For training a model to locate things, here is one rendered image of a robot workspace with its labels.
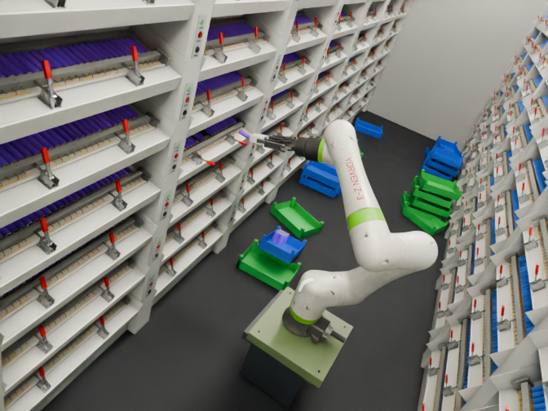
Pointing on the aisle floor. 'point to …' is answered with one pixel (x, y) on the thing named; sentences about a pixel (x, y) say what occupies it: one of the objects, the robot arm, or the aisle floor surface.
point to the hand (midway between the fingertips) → (258, 139)
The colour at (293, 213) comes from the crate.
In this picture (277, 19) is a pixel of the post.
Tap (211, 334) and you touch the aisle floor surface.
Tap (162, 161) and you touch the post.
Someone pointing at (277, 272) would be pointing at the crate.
